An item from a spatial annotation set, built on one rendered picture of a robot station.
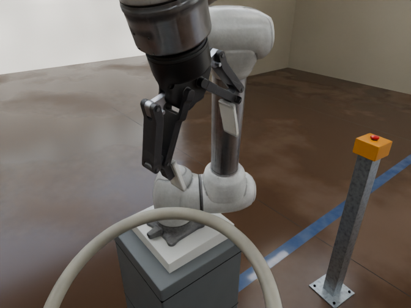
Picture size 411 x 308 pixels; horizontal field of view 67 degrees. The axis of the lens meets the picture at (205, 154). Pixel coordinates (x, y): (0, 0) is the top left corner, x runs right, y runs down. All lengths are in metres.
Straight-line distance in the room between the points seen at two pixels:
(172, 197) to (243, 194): 0.26
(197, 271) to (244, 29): 0.86
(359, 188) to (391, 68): 5.30
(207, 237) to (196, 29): 1.02
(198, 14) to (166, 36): 0.04
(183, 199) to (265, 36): 0.62
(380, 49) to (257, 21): 6.22
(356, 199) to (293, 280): 0.78
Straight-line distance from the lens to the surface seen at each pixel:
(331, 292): 2.29
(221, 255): 1.30
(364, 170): 1.73
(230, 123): 0.52
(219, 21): 0.82
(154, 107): 0.37
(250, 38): 0.83
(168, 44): 0.34
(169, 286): 1.20
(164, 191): 1.14
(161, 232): 1.27
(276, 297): 0.65
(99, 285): 2.32
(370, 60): 7.09
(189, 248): 1.24
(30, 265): 2.63
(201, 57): 0.37
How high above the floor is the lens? 1.73
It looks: 28 degrees down
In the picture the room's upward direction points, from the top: straight up
